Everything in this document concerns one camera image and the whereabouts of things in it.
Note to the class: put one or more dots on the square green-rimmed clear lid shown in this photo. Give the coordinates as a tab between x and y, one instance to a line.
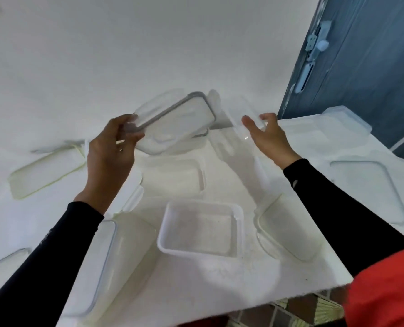
290	231

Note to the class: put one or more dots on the light blue door latch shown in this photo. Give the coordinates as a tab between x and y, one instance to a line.
319	40

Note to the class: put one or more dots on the medium clear food container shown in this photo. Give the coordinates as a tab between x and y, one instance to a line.
174	132
202	231

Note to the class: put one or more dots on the white table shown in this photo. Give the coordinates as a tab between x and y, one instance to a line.
205	289

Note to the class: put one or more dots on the person's left forearm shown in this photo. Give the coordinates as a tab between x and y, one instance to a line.
41	269

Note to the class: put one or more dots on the green-rimmed container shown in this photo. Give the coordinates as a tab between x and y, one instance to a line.
133	255

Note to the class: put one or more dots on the blue-grey door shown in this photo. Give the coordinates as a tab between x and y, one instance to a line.
368	64

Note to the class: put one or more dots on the person's right forearm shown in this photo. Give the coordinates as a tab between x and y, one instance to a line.
341	214

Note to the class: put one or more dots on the medium grey-rimmed clear lid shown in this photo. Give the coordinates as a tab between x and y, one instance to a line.
196	95

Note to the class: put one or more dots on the red garment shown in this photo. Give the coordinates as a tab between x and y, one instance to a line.
386	292

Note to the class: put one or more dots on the small green-rimmed clear lid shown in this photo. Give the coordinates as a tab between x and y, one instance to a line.
133	197

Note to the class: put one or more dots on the small clear container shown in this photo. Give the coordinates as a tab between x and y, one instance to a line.
242	105

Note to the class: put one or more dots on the large green-rimmed clear lid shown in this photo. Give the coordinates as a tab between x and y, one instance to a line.
45	171

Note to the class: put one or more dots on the large grey-rimmed clear lid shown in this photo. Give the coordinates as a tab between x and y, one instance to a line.
1	265
99	269
386	190

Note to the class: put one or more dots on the person's left hand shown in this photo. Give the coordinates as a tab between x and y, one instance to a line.
110	160

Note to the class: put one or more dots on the person's right hand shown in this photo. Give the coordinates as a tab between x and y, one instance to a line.
273	143

